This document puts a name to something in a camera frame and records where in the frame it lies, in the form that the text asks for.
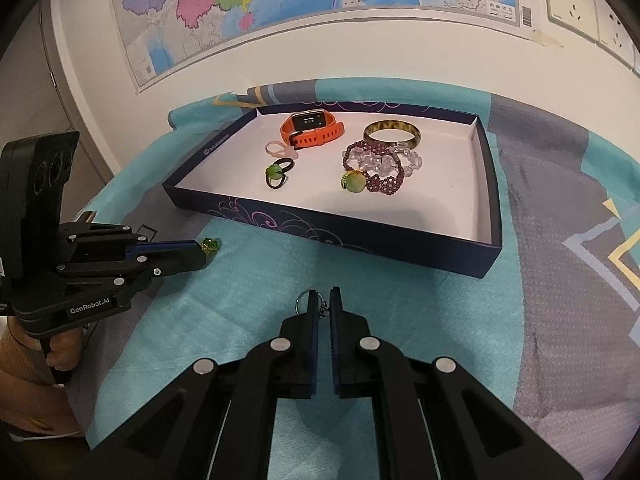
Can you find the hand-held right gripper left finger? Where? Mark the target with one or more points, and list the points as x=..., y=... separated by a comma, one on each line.
x=314, y=330

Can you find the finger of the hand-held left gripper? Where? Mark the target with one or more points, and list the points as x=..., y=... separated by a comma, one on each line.
x=165, y=245
x=175, y=261

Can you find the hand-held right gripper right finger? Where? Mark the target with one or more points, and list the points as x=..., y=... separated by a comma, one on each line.
x=336, y=330

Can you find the dark blue shallow box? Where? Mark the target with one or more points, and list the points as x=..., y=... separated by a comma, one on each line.
x=440, y=200

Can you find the person's left hand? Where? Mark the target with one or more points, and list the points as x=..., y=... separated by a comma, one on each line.
x=67, y=350

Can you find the orange smart watch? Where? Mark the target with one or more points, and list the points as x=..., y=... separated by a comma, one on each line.
x=320, y=135

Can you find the tortoiseshell bangle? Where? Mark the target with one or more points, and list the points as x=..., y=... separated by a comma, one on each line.
x=390, y=123

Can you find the teal and grey patterned bedsheet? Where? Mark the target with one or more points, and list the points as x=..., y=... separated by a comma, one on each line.
x=550, y=310

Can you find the beige tape strip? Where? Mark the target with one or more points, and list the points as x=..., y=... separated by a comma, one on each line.
x=547, y=39

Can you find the white wall socket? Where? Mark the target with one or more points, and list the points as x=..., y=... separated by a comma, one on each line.
x=615, y=25
x=636, y=60
x=570, y=5

